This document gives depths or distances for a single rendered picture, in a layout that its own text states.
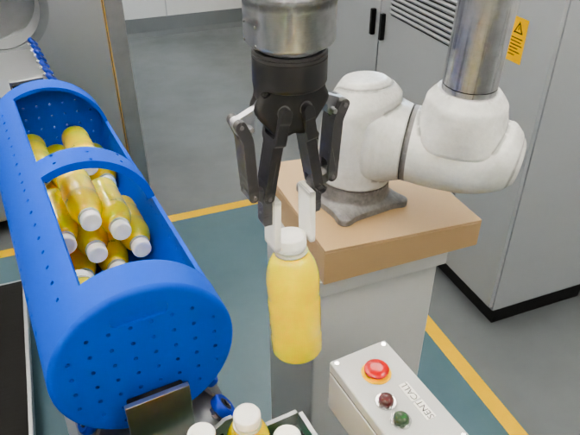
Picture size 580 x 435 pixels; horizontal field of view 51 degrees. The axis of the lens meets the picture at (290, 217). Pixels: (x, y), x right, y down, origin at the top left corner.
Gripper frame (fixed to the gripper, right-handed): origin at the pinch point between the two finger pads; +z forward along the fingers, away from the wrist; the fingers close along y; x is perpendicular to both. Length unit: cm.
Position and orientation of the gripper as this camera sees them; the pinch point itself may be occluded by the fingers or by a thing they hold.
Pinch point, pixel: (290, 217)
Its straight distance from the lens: 70.0
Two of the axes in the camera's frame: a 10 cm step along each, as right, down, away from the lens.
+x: 4.6, 5.0, -7.3
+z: 0.0, 8.2, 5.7
